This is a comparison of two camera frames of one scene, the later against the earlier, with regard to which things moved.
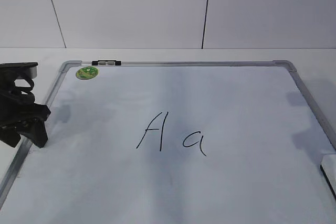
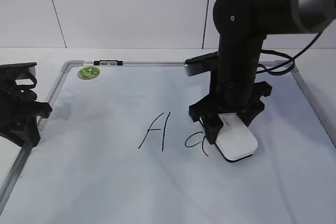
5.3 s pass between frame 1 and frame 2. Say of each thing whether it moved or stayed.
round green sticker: stayed
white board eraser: moved
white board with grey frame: stayed
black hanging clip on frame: stayed
